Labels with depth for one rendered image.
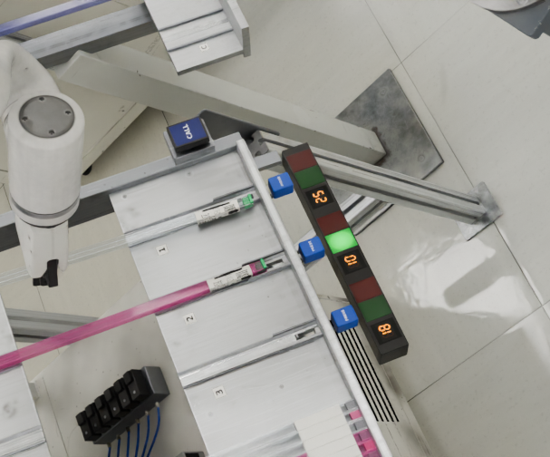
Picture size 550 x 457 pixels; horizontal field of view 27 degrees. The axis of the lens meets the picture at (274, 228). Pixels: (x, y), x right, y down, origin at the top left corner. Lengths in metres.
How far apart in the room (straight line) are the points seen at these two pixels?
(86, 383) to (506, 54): 1.00
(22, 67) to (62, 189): 0.14
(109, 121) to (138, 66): 0.93
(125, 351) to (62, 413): 0.18
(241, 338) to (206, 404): 0.10
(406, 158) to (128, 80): 0.70
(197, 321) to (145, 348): 0.36
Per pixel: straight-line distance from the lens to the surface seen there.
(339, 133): 2.22
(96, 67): 1.79
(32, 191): 1.33
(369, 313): 1.49
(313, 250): 1.51
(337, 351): 1.43
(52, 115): 1.28
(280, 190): 1.56
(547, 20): 1.40
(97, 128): 2.78
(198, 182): 1.58
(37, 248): 1.41
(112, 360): 1.89
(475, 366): 2.18
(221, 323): 1.48
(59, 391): 1.99
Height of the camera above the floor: 1.87
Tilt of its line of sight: 48 degrees down
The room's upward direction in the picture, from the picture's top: 78 degrees counter-clockwise
